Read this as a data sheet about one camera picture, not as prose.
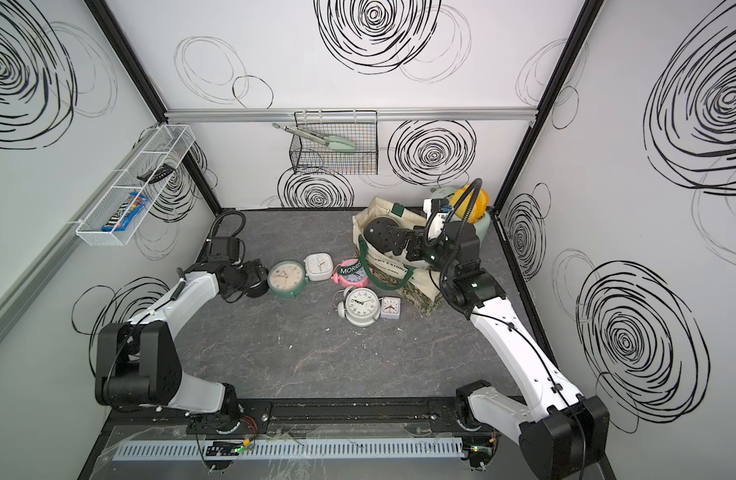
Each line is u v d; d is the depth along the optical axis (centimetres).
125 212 67
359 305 89
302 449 77
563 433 37
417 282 87
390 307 91
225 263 71
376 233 91
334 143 92
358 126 94
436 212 61
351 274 97
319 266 99
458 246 52
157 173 77
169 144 92
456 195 99
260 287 95
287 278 97
